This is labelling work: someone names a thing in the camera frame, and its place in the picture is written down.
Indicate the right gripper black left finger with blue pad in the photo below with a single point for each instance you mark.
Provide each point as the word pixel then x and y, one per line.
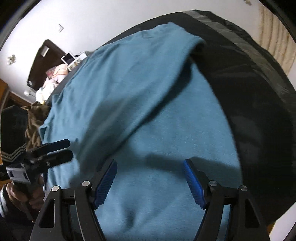
pixel 69 214

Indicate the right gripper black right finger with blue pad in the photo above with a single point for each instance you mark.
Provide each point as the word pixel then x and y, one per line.
pixel 244 219

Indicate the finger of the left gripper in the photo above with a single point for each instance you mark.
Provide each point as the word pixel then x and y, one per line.
pixel 50 147
pixel 55 158

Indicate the teal knit sweater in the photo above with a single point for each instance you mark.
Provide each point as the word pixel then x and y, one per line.
pixel 143 102

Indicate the person's left hand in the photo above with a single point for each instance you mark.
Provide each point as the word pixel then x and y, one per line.
pixel 19 199

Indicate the brown crumpled garment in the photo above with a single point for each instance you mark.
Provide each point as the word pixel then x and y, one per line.
pixel 37 114

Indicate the brown wooden wardrobe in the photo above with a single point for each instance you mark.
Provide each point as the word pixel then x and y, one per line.
pixel 8 98

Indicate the pile of pink white bedding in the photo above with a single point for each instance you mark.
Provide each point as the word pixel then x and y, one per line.
pixel 55 75

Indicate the white tablet device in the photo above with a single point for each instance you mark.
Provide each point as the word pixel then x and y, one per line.
pixel 68 58

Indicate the dark wooden headboard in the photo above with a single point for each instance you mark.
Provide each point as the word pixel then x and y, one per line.
pixel 48 55

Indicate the beige curtain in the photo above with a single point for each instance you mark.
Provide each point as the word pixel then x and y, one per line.
pixel 275 38

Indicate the photo collage frame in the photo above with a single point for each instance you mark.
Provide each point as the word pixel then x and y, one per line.
pixel 74 63

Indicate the wall decoration ornament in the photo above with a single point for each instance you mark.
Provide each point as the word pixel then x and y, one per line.
pixel 11 59

